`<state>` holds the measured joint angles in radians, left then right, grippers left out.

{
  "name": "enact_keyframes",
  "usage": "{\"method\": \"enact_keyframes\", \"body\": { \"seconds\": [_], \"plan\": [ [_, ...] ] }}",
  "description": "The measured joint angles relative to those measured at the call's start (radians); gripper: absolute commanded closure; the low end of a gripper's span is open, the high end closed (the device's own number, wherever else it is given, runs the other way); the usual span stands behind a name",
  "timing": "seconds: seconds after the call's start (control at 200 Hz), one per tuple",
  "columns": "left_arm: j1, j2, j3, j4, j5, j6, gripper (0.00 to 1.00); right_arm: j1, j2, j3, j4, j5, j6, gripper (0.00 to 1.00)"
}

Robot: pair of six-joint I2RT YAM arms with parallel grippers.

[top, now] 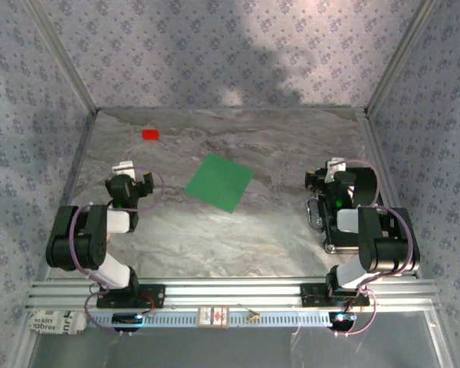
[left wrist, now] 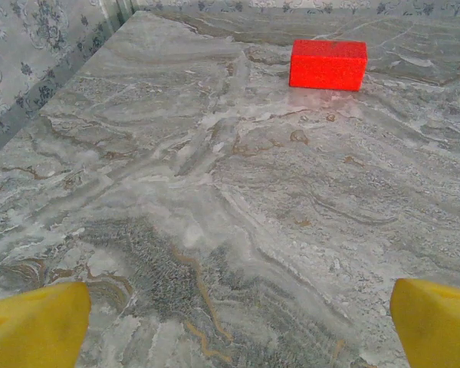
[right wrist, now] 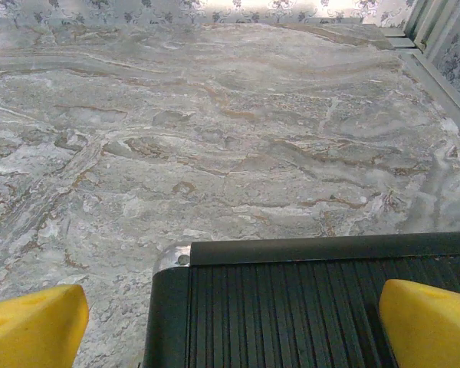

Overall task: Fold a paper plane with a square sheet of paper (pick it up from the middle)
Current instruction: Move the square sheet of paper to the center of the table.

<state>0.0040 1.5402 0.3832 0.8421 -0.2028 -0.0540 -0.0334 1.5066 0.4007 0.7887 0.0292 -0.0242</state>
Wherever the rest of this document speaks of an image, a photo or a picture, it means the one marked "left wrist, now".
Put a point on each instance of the red block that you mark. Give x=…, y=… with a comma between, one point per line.
x=326, y=67

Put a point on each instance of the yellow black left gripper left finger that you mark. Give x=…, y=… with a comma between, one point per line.
x=30, y=329

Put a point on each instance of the aluminium frame post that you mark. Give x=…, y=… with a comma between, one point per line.
x=124, y=9

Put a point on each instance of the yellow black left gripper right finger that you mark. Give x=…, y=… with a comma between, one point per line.
x=437, y=329

